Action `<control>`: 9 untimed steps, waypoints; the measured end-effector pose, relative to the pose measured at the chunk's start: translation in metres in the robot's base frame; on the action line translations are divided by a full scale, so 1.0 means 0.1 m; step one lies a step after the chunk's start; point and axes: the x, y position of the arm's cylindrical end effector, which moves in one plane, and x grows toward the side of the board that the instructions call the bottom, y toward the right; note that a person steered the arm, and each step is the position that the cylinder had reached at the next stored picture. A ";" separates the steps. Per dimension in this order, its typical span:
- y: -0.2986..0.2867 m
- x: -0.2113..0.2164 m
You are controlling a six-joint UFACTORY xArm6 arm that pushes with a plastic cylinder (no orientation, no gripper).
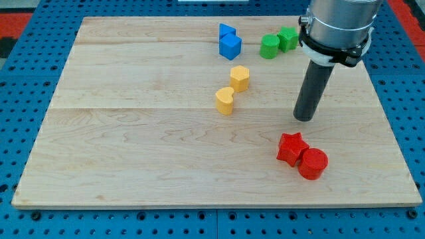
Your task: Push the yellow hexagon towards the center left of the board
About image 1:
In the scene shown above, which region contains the yellow heart block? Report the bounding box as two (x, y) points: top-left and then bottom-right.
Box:
(215, 86), (234, 116)

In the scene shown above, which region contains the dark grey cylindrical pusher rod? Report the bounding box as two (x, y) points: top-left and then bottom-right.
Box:
(293, 60), (334, 121)

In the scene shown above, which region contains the yellow hexagon block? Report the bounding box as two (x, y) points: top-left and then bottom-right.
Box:
(230, 65), (250, 92)

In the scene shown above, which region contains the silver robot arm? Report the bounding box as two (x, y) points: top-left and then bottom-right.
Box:
(293, 0), (382, 121)

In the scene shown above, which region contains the light wooden board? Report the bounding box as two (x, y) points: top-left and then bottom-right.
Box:
(11, 16), (422, 210)

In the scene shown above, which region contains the red cylinder block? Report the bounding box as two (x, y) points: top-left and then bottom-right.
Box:
(297, 148), (329, 180)

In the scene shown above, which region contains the red star block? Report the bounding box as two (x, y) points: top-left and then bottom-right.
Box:
(276, 132), (309, 167)

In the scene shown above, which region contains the green star block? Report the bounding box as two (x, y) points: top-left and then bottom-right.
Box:
(277, 27), (298, 52)

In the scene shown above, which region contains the green cylinder block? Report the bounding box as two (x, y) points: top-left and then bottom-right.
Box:
(260, 34), (280, 59)

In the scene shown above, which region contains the blue triangle block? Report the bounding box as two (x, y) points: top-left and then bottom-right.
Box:
(218, 23), (236, 39)

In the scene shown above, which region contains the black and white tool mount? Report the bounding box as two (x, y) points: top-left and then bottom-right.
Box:
(298, 15), (374, 67)

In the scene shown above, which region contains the blue cube block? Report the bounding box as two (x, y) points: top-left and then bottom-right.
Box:
(219, 34), (242, 60)

